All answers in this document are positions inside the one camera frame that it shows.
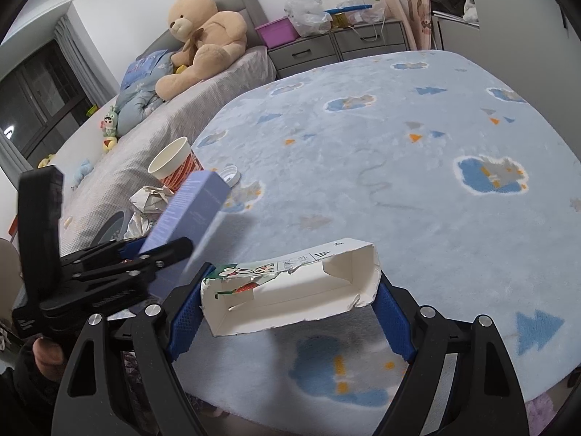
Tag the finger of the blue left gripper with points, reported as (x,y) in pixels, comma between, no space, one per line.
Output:
(168,254)
(129,247)

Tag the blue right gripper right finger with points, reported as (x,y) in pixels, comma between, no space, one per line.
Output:
(393,321)

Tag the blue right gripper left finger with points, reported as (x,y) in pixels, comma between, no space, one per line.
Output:
(188,318)

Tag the grey perforated trash basket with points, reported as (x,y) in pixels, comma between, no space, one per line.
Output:
(113,229)

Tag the purple cardboard box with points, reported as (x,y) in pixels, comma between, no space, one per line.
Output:
(189,214)

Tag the torn white carton box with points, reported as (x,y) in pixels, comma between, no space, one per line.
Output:
(309,285)

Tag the left hand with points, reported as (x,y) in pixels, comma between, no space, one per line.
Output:
(49,359)

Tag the light blue wet wipes pack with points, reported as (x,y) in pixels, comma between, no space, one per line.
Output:
(138,226)

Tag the crumpled white paper wrapper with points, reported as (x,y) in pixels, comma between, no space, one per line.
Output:
(151,200)

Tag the grey checkered bed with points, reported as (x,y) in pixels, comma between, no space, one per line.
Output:
(120,173)

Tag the red white paper cup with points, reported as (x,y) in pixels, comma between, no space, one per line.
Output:
(174,163)

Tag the light blue plush toy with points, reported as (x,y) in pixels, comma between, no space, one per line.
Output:
(81,173)

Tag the white plastic bottle cap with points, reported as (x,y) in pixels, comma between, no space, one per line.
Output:
(230,174)

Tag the yellow plush toy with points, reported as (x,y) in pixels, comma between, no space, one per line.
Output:
(45,161)

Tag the green doll toy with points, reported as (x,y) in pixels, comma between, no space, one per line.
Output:
(109,129)

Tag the blue folded quilt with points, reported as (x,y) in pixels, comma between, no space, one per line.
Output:
(137,98)

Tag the light blue patterned table cloth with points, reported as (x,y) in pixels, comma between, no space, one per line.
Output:
(470,197)

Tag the grey curtain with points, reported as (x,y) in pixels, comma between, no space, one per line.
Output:
(83,67)

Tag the dark window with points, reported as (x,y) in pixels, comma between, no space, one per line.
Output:
(42,104)

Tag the large tan teddy bear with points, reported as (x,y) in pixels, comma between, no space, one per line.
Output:
(212,41)

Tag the grey drawer cabinet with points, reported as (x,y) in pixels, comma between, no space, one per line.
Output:
(339,45)

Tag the purple plastic storage box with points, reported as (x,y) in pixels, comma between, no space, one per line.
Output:
(277,33)

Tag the clear plastic bag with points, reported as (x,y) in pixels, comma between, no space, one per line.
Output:
(308,17)

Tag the pink cartoon folded board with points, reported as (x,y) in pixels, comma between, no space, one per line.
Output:
(415,15)

